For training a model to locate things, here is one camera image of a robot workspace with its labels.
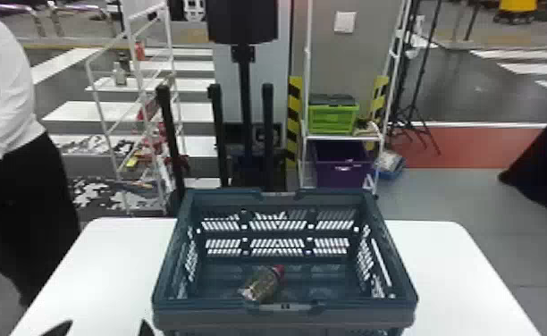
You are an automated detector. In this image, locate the yellow black striped post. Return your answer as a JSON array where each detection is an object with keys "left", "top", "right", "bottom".
[{"left": 285, "top": 75, "right": 304, "bottom": 171}]

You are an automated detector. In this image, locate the white shelf trolley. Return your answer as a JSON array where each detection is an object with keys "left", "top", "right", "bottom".
[{"left": 299, "top": 0, "right": 414, "bottom": 195}]

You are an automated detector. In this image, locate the black tripod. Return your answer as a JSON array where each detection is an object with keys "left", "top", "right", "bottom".
[{"left": 388, "top": 0, "right": 444, "bottom": 157}]

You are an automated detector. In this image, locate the white wire rack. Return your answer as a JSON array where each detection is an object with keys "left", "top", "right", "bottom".
[{"left": 84, "top": 1, "right": 191, "bottom": 217}]

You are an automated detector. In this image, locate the person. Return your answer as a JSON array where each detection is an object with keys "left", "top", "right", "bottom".
[{"left": 0, "top": 9, "right": 82, "bottom": 309}]

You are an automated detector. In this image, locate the green crate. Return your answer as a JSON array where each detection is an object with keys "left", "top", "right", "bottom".
[{"left": 307, "top": 93, "right": 361, "bottom": 136}]

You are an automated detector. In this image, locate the purple crate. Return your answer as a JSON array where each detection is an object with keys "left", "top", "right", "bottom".
[{"left": 311, "top": 139, "right": 374, "bottom": 189}]

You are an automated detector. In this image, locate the blue basket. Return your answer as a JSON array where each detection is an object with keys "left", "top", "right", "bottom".
[{"left": 151, "top": 187, "right": 419, "bottom": 336}]

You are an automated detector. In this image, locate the brown bottle with red cap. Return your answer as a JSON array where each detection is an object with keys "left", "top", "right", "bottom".
[{"left": 237, "top": 264, "right": 287, "bottom": 304}]

